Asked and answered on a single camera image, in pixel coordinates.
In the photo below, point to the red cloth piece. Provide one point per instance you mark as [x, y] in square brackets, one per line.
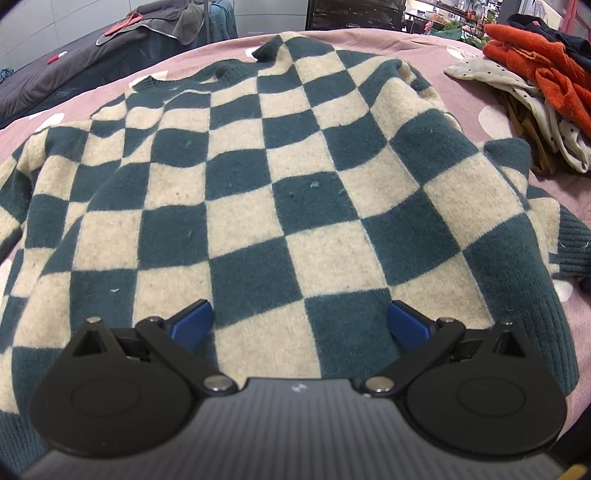
[123, 23]

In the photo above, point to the teal cream checkered sweater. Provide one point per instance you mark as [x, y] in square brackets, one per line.
[295, 184]

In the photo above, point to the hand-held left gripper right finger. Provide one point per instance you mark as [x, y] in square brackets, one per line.
[408, 325]

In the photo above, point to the brown garment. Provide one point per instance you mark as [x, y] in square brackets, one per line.
[531, 138]

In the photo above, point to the pink dotted bed sheet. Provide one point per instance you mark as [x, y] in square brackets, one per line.
[415, 50]

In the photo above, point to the small red white object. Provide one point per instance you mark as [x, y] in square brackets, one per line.
[57, 57]

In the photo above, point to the dark navy garment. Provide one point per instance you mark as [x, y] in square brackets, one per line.
[572, 44]

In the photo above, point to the grey cloth with silver trim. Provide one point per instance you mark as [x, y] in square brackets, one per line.
[166, 18]

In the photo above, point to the orange fleece garment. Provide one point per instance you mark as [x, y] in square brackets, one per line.
[531, 50]

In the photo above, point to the cream polka dot garment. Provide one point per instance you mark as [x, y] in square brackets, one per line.
[503, 76]

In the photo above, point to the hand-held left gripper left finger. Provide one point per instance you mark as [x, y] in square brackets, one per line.
[191, 323]

